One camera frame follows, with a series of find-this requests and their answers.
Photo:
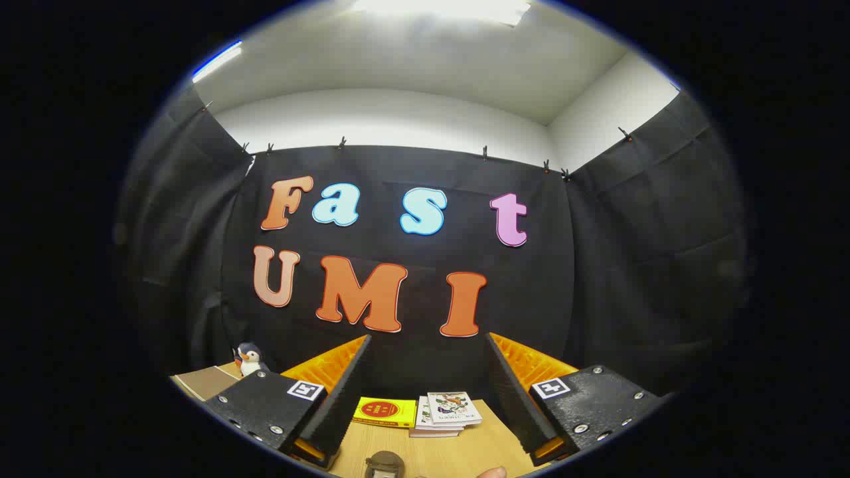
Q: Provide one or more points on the ceiling light strip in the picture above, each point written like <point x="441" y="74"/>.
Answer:
<point x="216" y="62"/>

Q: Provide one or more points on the brown fabric storage box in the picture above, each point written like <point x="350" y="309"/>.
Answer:
<point x="206" y="382"/>

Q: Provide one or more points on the white illustrated book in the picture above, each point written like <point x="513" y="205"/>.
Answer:
<point x="453" y="407"/>

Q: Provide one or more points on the yellow book with red label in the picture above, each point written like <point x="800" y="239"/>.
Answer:
<point x="385" y="410"/>

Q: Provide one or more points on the brown book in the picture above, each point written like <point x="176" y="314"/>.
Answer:
<point x="431" y="434"/>

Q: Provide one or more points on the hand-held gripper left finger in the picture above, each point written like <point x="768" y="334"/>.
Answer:
<point x="342" y="405"/>

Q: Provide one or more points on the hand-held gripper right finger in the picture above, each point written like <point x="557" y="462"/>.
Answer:
<point x="514" y="405"/>

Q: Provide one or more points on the penguin plush toy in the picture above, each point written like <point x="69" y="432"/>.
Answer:
<point x="250" y="360"/>

